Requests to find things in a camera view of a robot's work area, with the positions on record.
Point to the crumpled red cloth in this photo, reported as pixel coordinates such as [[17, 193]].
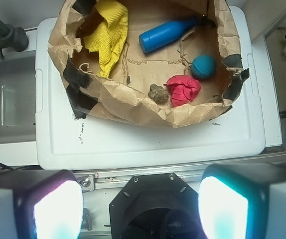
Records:
[[183, 89]]

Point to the black octagonal mount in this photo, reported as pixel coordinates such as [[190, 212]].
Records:
[[156, 208]]

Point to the brown paper bag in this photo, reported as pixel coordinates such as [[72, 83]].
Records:
[[123, 94]]

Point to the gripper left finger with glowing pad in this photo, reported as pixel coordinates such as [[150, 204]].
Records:
[[40, 204]]

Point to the yellow cloth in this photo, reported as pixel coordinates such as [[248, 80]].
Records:
[[109, 37]]

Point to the teal ball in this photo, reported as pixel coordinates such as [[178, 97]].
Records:
[[203, 67]]

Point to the blue bottle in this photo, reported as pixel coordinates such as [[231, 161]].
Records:
[[165, 34]]

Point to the white plastic lid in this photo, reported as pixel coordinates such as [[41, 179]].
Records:
[[64, 142]]

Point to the black faucet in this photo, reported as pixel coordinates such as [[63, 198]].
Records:
[[12, 37]]

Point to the brown rock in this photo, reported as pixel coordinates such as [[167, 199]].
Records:
[[158, 93]]

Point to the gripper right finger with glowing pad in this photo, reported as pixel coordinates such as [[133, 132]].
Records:
[[243, 201]]

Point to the aluminium rail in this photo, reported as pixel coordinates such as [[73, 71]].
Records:
[[189, 172]]

